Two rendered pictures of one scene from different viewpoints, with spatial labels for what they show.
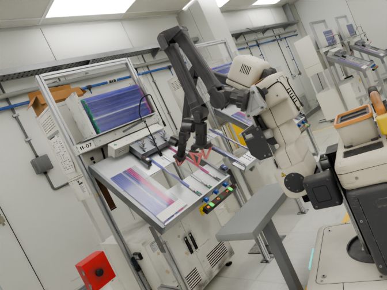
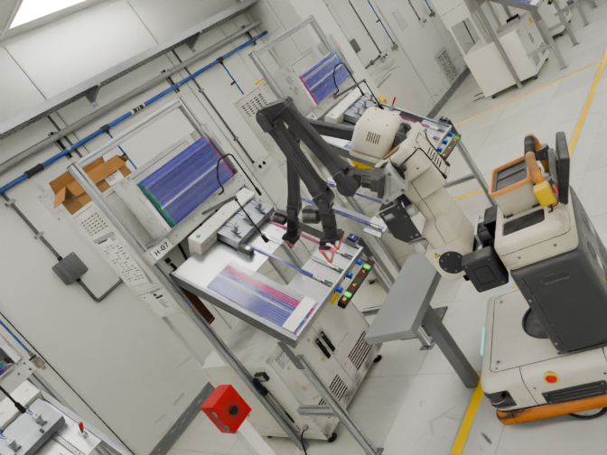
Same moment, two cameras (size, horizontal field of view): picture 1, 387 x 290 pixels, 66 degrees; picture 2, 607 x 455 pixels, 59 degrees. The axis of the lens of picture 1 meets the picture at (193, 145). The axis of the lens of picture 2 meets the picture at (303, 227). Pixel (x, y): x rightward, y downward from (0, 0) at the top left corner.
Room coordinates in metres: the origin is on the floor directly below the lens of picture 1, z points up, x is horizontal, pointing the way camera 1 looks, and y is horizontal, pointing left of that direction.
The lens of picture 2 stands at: (-0.54, -0.01, 1.68)
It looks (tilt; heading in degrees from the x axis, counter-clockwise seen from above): 14 degrees down; 1
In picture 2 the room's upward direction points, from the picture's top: 36 degrees counter-clockwise
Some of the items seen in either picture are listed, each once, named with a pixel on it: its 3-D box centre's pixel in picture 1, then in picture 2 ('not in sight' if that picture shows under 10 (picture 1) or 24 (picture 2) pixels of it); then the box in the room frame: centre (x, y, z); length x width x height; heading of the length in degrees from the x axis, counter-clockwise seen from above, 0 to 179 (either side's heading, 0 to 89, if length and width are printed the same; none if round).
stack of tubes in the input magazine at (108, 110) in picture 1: (116, 109); (184, 181); (2.30, 0.42, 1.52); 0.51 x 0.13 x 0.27; 134
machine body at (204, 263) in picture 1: (169, 251); (295, 359); (2.35, 0.54, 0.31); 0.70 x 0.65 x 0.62; 134
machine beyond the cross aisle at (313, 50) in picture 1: (331, 69); (483, 9); (5.79, -3.08, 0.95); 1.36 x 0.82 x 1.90; 44
